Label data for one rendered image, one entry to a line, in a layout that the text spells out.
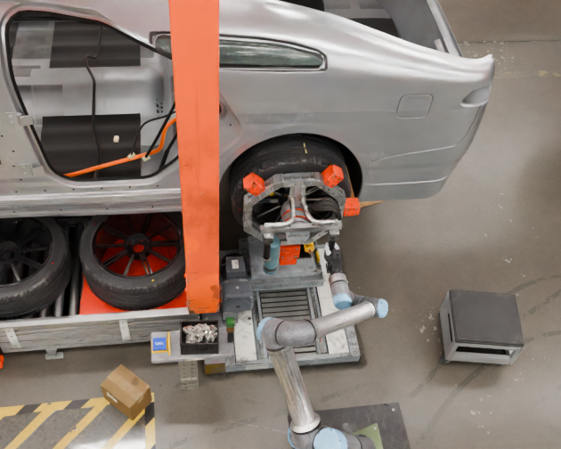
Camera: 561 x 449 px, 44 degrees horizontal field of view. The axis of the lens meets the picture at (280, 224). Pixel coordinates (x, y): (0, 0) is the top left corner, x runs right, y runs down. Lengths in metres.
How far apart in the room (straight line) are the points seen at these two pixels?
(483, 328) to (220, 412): 1.57
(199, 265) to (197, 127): 0.91
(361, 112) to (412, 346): 1.60
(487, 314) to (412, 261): 0.75
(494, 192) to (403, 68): 2.15
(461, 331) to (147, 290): 1.78
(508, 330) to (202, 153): 2.21
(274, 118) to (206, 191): 0.64
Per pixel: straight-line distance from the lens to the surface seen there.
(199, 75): 2.49
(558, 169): 5.70
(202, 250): 3.25
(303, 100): 3.32
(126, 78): 4.34
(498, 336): 4.16
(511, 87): 6.27
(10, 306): 4.03
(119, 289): 3.87
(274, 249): 3.72
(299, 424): 3.40
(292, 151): 3.57
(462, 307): 4.19
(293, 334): 3.06
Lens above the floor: 3.71
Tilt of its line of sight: 51 degrees down
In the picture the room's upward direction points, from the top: 6 degrees clockwise
